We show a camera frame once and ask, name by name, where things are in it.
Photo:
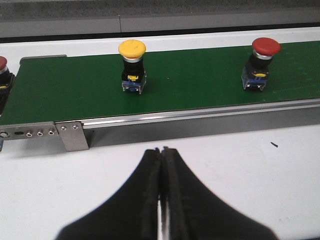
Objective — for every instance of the green conveyor belt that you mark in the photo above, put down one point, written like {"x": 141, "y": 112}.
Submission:
{"x": 75, "y": 88}

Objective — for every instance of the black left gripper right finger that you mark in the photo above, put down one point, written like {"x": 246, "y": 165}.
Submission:
{"x": 190, "y": 211}

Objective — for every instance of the steel conveyor bracket left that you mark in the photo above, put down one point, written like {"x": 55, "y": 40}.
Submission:
{"x": 71, "y": 133}

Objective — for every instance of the aluminium conveyor frame rail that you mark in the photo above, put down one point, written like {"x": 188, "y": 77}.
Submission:
{"x": 158, "y": 117}

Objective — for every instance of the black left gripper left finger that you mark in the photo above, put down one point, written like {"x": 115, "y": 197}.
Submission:
{"x": 129, "y": 214}

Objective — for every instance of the yellow mushroom push button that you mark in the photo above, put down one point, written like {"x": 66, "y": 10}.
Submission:
{"x": 134, "y": 76}

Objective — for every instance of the red mushroom push button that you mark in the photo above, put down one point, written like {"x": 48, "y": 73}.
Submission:
{"x": 256, "y": 71}
{"x": 6, "y": 82}

